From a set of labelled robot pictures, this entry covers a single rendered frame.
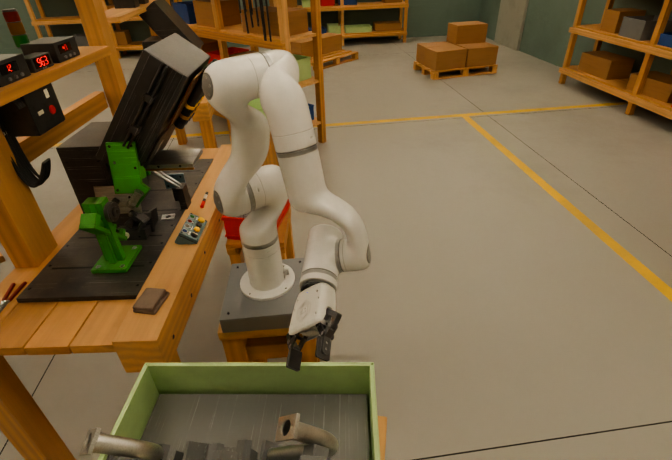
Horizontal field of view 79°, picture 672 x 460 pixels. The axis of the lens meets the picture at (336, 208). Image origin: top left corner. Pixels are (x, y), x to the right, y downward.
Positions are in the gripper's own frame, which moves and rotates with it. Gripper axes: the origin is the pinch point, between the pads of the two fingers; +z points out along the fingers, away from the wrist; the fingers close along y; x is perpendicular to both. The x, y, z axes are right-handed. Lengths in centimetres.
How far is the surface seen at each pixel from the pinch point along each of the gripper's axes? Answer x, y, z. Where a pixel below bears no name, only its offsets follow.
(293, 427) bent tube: -2.5, 2.4, 13.0
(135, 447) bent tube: -19.2, -21.9, 17.5
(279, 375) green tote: 13.8, -31.1, -7.2
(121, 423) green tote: -16, -49, 10
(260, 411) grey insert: 14.3, -38.0, 0.8
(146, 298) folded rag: -18, -71, -30
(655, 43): 348, 107, -462
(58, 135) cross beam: -73, -115, -104
